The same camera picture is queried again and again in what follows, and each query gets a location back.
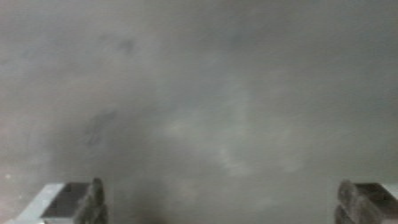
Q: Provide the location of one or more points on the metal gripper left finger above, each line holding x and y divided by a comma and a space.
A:
68, 204

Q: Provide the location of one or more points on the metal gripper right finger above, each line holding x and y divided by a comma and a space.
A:
366, 203

